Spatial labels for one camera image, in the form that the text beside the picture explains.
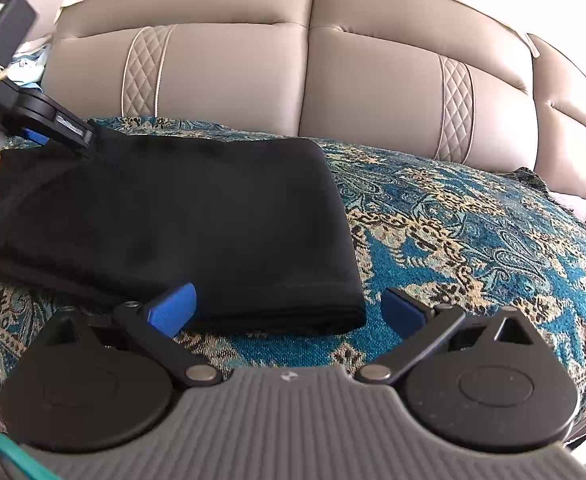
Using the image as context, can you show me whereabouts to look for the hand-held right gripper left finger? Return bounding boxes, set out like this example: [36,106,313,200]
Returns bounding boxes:
[43,282,224,389]

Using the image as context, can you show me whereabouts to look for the beige leather sofa backrest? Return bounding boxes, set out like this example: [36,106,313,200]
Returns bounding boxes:
[40,0,586,211]

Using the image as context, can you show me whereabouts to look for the white blue printed cloth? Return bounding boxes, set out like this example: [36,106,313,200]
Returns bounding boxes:
[10,42,51,92]

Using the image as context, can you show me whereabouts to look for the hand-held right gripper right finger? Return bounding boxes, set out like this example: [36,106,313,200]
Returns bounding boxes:
[355,287,538,387]

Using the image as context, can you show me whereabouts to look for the green cable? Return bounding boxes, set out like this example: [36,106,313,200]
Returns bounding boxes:
[0,424,60,480]

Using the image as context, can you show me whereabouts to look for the blue patterned blanket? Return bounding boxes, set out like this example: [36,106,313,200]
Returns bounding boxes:
[0,115,586,443]

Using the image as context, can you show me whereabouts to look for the black pants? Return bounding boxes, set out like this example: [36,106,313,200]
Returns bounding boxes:
[0,119,367,337]

